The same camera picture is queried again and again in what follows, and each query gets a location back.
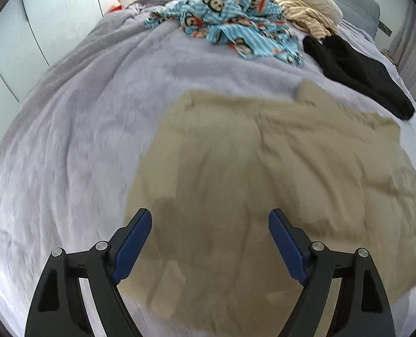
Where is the blue monkey print garment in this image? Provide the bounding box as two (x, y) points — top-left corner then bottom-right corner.
(144, 0), (304, 67)

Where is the beige puffer jacket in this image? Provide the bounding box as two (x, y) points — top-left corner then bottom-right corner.
(118, 79), (416, 337)

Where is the plain blue-grey pillow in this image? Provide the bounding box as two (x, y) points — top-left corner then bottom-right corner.
(308, 0), (380, 41)

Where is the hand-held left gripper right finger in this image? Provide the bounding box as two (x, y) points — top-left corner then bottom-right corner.
(268, 208), (397, 337)

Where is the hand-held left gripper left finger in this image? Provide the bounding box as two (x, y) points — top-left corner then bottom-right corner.
(24, 208), (154, 337)

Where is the lavender plush blanket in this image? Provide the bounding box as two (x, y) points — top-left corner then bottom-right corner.
(0, 0), (416, 337)

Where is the beige striped garment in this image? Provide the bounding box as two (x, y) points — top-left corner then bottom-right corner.
(273, 0), (340, 41)

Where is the black folded garment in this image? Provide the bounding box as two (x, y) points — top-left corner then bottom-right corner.
(302, 34), (415, 120)

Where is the white wardrobe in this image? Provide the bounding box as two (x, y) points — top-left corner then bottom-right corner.
(0, 0), (112, 148)

